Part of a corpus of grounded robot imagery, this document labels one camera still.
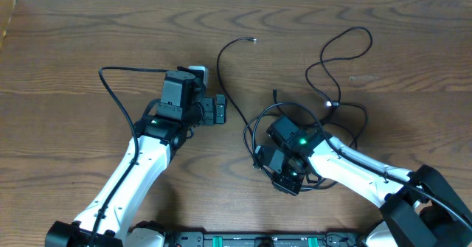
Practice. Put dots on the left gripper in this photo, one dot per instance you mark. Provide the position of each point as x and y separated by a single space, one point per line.
214 109

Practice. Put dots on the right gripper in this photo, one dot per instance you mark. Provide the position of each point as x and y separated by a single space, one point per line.
280 183

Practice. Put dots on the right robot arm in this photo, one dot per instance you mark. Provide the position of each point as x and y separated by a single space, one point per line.
418 207

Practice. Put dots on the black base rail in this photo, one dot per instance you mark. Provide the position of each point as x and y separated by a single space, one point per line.
258 239

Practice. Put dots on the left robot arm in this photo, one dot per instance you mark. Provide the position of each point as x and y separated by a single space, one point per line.
166 124

